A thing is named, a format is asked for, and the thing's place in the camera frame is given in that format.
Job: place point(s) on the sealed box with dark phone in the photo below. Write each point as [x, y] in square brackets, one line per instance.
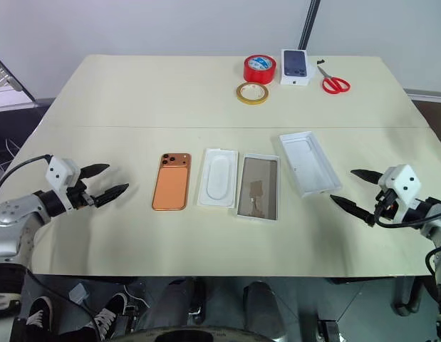
[295, 64]

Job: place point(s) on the small white power adapter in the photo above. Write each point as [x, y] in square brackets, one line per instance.
[78, 294]

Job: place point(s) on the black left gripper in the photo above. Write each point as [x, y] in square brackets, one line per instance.
[80, 199]

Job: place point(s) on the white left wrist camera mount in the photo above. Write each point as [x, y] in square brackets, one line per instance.
[61, 172]

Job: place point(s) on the white moulded insert tray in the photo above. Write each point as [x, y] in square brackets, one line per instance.
[217, 178]

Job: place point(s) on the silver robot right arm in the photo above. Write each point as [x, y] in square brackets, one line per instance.
[437, 222]

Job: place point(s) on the orange smartphone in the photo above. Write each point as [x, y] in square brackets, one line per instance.
[170, 189]

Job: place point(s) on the white box tray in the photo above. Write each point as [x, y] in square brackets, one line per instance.
[309, 164]

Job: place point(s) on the yellow tape roll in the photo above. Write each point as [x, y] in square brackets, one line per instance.
[251, 102]

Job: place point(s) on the white box with card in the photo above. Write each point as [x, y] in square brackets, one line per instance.
[257, 185]

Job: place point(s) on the red tape roll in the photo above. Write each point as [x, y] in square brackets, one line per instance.
[250, 75]

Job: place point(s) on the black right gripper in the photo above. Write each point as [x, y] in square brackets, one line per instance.
[384, 203]

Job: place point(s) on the small black screw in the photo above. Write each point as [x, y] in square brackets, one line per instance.
[321, 61]

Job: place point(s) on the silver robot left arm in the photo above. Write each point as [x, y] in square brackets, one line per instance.
[10, 215]

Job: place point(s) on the black sneaker with white laces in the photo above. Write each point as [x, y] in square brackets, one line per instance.
[109, 313]
[38, 315]

